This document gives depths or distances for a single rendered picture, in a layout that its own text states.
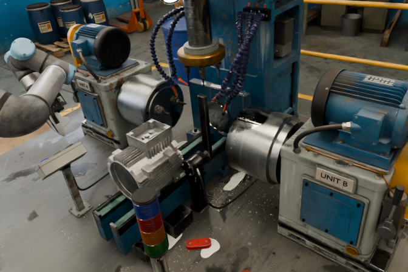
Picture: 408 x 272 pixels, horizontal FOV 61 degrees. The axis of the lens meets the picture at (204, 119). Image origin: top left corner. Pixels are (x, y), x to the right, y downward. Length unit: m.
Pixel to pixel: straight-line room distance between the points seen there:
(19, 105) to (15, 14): 6.06
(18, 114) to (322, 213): 0.87
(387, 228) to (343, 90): 0.38
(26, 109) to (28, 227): 0.65
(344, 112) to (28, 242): 1.16
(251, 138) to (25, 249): 0.89
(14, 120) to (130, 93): 0.67
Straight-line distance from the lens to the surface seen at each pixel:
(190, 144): 1.49
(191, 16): 1.24
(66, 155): 1.33
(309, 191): 1.07
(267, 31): 1.34
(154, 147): 1.17
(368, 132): 0.93
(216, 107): 1.46
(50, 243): 1.43
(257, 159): 1.14
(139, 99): 1.48
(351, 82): 0.98
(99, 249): 1.33
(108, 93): 1.61
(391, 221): 1.04
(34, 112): 1.01
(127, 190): 1.28
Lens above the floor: 1.77
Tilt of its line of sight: 31 degrees down
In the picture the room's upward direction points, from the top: 6 degrees counter-clockwise
